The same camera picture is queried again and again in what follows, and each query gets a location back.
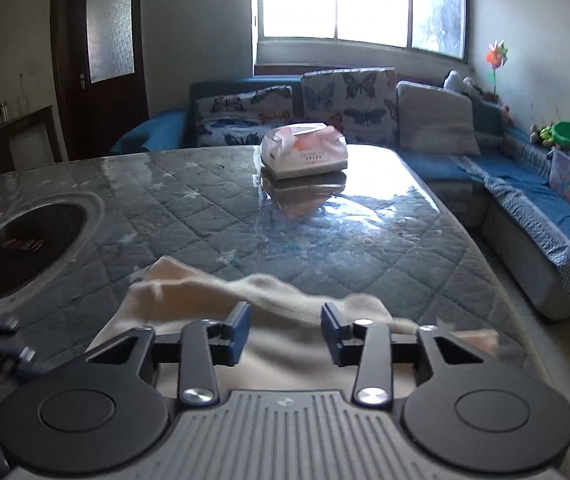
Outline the colourful pinwheel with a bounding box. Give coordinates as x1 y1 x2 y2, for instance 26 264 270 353
485 40 510 98

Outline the grey pillow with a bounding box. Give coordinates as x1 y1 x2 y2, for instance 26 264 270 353
396 81 482 157

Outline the window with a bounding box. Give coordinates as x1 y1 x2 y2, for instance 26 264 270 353
251 0 471 63

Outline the butterfly print cushion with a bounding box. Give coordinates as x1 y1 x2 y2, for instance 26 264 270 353
196 85 296 148
300 67 400 148

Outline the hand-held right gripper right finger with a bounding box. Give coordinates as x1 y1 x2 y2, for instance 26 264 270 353
321 302 483 407

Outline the pink patterned tissue pack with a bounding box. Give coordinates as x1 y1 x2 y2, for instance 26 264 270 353
259 122 349 181

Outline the blue corner sofa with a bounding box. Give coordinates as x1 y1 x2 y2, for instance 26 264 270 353
110 67 570 321

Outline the white plush toy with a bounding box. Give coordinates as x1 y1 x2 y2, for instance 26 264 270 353
442 70 478 96

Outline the round black induction cooktop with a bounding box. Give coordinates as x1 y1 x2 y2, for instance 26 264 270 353
0 203 88 301

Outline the dark wooden glass door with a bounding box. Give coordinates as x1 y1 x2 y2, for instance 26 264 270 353
50 0 148 161

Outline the green brown stuffed toy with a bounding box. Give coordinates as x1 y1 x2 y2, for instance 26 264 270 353
530 122 555 148

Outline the cream shirt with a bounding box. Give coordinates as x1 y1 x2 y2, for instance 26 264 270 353
87 255 500 401

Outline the dark wooden sideboard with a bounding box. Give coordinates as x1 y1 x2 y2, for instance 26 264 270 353
0 105 64 176

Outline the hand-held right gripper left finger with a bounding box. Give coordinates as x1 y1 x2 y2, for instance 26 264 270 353
85 301 252 407

